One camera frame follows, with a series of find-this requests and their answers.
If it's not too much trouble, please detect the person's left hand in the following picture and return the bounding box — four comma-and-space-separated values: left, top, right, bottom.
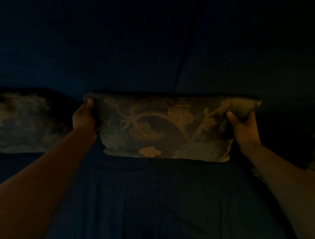
72, 97, 99, 135

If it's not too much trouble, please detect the person's right hand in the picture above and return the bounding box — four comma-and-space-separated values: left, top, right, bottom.
226, 111, 262, 148

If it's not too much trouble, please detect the dark leaf-patterned cushion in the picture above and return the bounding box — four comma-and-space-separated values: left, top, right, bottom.
0, 92, 75, 154
83, 93, 263, 163

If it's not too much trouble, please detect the dark blue sofa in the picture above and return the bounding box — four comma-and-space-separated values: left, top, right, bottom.
0, 0, 315, 239

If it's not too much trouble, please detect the person's right forearm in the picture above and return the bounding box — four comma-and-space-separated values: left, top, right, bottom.
239, 142, 315, 239

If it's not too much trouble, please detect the person's left forearm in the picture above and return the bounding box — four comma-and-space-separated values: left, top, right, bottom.
0, 130, 99, 239

